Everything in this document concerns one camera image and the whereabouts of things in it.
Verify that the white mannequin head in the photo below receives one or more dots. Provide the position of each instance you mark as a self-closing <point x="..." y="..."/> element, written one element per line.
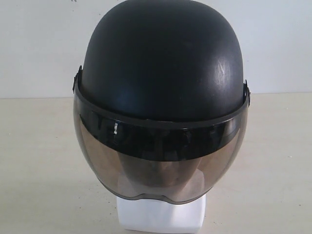
<point x="157" y="216"/>

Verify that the black helmet with visor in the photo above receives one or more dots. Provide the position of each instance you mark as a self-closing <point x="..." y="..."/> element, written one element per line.
<point x="160" y="104"/>

